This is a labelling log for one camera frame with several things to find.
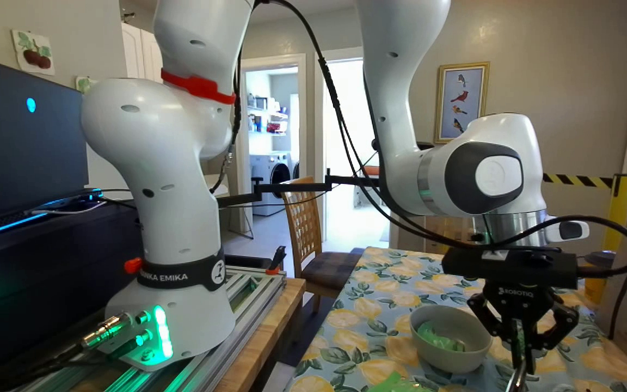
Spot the red strap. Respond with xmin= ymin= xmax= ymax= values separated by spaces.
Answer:
xmin=159 ymin=67 xmax=238 ymax=106

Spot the black monitor screen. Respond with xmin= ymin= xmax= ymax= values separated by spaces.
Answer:
xmin=0 ymin=50 xmax=91 ymax=242

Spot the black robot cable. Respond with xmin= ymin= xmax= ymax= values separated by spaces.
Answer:
xmin=251 ymin=0 xmax=627 ymax=280

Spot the aluminium rail base plate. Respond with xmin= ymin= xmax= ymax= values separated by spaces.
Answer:
xmin=7 ymin=267 xmax=288 ymax=392

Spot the cherry wall picture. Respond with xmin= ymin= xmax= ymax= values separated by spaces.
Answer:
xmin=10 ymin=29 xmax=57 ymax=73

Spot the wooden workbench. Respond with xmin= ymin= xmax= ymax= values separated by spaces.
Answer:
xmin=214 ymin=276 xmax=310 ymax=392

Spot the yellow black striped barrier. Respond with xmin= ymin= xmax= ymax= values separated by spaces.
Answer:
xmin=540 ymin=169 xmax=627 ymax=303

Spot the blue lit flat device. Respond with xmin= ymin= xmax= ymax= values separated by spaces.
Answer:
xmin=0 ymin=190 xmax=109 ymax=238

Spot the framed bird picture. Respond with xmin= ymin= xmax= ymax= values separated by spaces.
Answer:
xmin=433 ymin=61 xmax=492 ymax=146

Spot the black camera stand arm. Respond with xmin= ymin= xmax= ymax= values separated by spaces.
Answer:
xmin=217 ymin=169 xmax=381 ymax=209

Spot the lemon print tablecloth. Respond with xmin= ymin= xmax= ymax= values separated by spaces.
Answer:
xmin=288 ymin=244 xmax=621 ymax=392

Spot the wooden wicker back chair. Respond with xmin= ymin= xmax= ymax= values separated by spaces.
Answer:
xmin=280 ymin=176 xmax=364 ymax=291

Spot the black cabinet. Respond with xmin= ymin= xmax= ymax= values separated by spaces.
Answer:
xmin=0 ymin=205 xmax=146 ymax=367

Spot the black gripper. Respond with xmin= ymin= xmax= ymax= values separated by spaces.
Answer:
xmin=465 ymin=280 xmax=584 ymax=392

